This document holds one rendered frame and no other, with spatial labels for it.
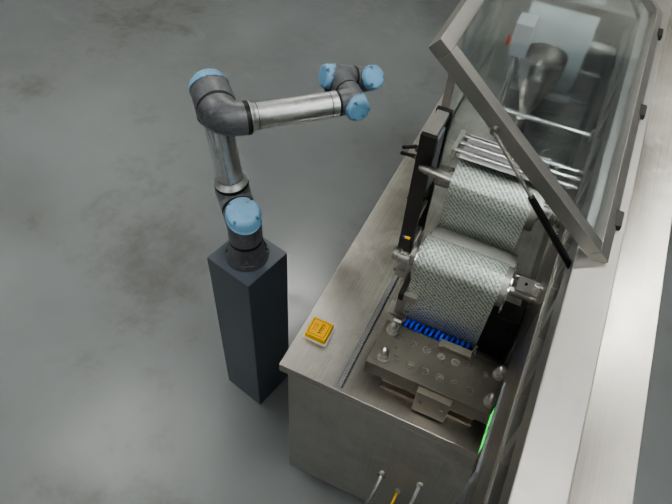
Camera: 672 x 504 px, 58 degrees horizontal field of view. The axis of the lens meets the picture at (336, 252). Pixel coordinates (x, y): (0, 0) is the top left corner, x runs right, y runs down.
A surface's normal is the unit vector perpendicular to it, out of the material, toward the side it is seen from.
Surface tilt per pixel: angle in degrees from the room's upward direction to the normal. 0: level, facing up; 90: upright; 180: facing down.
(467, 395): 0
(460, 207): 92
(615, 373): 0
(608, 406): 0
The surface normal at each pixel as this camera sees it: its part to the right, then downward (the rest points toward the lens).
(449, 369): 0.05, -0.64
